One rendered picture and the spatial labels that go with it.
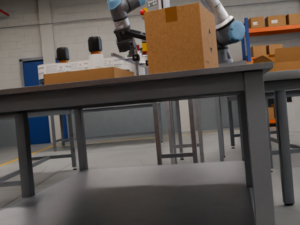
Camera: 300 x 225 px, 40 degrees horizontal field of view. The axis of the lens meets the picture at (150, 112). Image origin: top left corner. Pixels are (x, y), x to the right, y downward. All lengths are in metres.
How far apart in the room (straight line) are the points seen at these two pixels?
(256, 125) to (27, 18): 9.84
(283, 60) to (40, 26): 7.62
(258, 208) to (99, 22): 9.36
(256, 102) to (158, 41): 0.56
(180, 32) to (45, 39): 9.02
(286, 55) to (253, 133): 2.75
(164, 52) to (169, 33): 0.08
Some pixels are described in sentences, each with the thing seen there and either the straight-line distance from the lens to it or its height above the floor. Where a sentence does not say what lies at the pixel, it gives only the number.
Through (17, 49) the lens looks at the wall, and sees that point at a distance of 10.90.
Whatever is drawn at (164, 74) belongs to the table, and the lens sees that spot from 1.34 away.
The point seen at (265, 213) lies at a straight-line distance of 1.41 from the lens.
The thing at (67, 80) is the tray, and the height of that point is 0.84.
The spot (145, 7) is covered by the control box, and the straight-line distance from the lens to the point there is 2.71.
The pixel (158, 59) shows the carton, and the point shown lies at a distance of 1.72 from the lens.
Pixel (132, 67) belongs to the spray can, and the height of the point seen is 0.94.
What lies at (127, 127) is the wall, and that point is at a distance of 10.23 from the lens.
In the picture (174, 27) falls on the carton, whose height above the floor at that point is 1.04.
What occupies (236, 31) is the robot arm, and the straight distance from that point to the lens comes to 2.36.
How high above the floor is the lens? 0.73
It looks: 1 degrees down
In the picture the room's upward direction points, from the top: 5 degrees counter-clockwise
